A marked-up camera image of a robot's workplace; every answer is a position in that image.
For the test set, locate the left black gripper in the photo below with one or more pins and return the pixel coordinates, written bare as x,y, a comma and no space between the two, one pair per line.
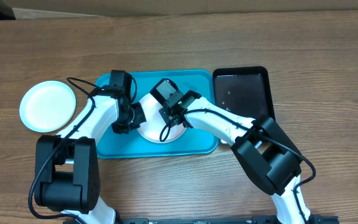
140,118

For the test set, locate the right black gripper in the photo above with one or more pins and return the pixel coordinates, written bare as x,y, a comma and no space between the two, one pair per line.
167,112

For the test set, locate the pink plate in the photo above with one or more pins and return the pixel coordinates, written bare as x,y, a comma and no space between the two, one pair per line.
151,129

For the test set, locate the light blue plate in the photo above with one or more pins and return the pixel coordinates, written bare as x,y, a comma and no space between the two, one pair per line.
47,106

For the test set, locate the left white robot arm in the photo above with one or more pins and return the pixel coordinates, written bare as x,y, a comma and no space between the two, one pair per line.
67,177

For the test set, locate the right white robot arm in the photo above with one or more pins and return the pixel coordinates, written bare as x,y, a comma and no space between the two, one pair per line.
266,154

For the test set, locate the teal plastic tray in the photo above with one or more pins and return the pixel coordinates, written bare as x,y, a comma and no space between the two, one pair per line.
192,141

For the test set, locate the black rectangular tray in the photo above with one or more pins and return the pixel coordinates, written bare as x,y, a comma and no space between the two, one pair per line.
243,95

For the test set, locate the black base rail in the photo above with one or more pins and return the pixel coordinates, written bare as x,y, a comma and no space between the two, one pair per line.
263,219

